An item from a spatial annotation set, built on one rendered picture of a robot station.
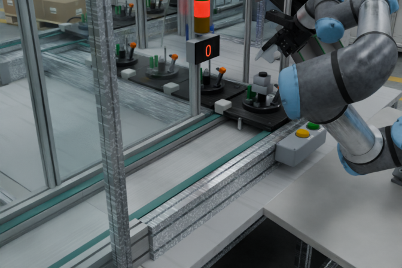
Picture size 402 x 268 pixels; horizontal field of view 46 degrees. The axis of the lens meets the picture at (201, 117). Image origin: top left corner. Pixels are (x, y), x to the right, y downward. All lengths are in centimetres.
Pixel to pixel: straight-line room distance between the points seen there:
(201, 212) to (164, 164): 24
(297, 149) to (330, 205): 19
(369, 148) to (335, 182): 25
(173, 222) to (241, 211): 24
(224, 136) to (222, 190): 33
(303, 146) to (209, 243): 45
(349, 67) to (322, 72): 5
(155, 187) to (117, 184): 42
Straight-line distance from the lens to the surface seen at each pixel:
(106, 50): 83
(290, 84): 101
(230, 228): 129
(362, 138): 125
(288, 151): 147
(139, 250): 116
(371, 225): 137
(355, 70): 98
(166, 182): 136
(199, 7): 149
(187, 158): 147
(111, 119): 87
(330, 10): 138
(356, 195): 148
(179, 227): 122
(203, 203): 126
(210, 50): 154
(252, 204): 138
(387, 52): 102
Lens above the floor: 167
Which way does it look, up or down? 26 degrees down
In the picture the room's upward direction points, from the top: straight up
